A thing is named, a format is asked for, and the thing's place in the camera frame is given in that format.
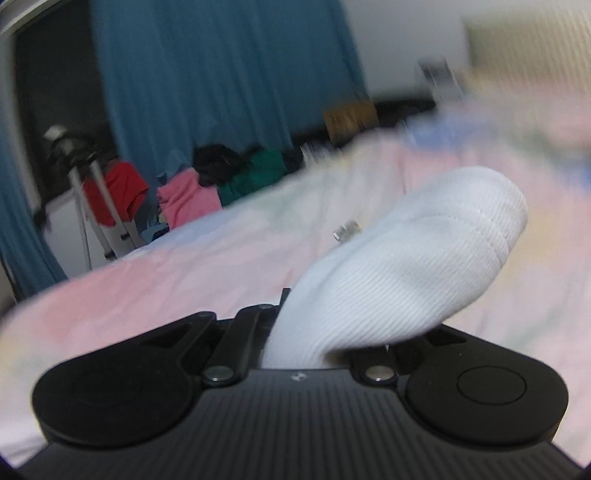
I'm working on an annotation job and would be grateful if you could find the black armchair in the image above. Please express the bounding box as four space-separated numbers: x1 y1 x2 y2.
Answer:
291 93 437 147

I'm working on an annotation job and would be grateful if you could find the green garment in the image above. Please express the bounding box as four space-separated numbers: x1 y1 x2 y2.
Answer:
217 148 304 207

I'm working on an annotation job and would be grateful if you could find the wall power socket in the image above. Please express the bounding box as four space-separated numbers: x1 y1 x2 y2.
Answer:
418 57 463 102

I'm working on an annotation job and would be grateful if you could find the blue curtain left panel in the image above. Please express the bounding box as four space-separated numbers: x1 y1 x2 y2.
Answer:
1 124 67 298

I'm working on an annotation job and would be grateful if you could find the red garment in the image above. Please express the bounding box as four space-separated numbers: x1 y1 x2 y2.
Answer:
83 159 149 227

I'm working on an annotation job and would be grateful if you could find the pastel tie-dye bed sheet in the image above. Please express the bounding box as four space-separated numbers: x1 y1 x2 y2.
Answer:
1 76 590 466

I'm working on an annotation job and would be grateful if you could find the black garment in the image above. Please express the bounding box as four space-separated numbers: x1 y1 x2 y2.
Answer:
192 144 246 187

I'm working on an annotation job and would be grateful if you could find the pink garment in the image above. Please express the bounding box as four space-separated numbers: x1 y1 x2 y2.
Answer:
156 168 222 230

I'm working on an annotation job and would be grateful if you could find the dark window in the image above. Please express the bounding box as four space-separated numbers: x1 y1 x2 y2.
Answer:
15 1 116 202

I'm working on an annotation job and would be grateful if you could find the white knit zip jacket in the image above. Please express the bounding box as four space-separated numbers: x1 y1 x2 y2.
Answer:
260 166 528 370

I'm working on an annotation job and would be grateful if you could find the blue curtain panel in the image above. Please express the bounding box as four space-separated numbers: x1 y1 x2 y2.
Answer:
1 124 67 298
89 1 366 186

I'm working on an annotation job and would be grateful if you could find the blue curtain right panel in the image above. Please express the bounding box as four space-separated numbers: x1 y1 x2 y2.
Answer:
89 1 366 186

